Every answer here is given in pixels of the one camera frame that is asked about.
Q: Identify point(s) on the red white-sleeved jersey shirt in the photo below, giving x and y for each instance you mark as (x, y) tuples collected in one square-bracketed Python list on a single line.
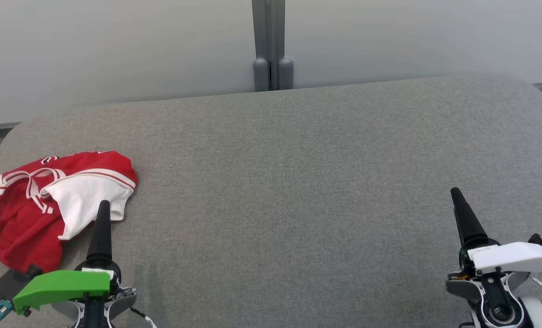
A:
[(88, 171)]

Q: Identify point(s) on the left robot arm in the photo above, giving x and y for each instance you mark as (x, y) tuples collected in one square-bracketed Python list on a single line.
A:
[(116, 300)]

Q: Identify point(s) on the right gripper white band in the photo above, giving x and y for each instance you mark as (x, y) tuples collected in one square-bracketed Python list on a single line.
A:
[(512, 258)]

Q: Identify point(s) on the grey partition post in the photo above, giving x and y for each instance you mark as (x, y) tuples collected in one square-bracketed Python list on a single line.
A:
[(270, 41)]

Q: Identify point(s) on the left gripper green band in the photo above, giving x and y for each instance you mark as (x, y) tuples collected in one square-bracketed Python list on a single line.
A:
[(61, 287)]

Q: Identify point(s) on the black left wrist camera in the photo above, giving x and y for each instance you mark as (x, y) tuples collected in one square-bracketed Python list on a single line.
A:
[(11, 282)]

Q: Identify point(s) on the red white-striped shorts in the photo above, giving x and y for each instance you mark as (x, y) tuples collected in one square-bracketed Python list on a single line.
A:
[(22, 246)]

